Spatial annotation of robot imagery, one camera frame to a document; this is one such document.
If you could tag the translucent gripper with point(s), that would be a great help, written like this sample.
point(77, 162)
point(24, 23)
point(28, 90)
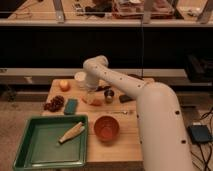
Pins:
point(90, 96)

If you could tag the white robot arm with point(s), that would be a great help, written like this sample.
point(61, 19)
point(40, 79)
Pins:
point(161, 127)

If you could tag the orange bowl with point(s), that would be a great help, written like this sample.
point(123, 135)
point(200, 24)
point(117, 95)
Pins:
point(106, 128)

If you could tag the small metal cup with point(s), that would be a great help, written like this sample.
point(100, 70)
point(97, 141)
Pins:
point(109, 95)

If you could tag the white cup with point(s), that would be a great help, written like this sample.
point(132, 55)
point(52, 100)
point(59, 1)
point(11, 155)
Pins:
point(80, 79)

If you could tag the green sponge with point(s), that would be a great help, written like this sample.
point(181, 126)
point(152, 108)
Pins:
point(70, 107)

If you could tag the orange peach fruit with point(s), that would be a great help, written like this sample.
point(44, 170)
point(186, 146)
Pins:
point(64, 85)

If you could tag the black rectangular block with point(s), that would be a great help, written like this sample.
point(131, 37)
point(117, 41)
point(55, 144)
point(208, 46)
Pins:
point(124, 98)

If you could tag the corn cob with husk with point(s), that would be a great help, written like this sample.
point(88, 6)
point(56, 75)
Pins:
point(71, 133)

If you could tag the silver spoon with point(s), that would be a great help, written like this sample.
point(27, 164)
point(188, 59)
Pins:
point(125, 112)

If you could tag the bunch of red grapes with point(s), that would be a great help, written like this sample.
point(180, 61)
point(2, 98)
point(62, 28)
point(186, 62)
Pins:
point(55, 104)

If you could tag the wooden cutting board table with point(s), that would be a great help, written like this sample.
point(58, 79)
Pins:
point(127, 146)

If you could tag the green plastic tray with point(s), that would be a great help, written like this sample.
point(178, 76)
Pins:
point(40, 148)

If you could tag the black foot pedal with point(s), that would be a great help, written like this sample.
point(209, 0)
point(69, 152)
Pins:
point(199, 134)

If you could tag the black handled knife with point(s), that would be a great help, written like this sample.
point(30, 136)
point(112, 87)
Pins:
point(102, 88)

